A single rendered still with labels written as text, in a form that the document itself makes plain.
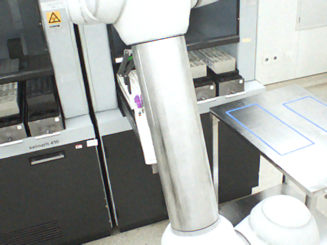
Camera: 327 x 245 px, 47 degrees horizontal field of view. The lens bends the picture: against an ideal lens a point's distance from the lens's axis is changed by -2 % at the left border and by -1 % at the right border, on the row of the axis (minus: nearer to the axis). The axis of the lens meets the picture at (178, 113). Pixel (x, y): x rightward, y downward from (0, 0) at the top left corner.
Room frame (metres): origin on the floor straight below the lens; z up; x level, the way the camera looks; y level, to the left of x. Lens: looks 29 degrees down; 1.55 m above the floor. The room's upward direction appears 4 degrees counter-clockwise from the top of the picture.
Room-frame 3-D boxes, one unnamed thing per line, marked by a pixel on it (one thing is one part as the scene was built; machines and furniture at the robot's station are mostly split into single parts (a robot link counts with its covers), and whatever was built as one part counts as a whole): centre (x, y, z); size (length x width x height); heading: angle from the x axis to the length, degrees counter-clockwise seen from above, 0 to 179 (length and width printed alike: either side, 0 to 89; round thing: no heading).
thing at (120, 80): (1.54, 0.19, 0.83); 0.30 x 0.10 x 0.06; 18
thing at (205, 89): (1.89, -0.02, 0.78); 0.73 x 0.14 x 0.09; 18
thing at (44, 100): (1.45, 0.58, 0.85); 0.12 x 0.02 x 0.06; 108
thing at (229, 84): (1.93, -0.17, 0.78); 0.73 x 0.14 x 0.09; 18
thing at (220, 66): (1.71, -0.24, 0.85); 0.12 x 0.02 x 0.06; 107
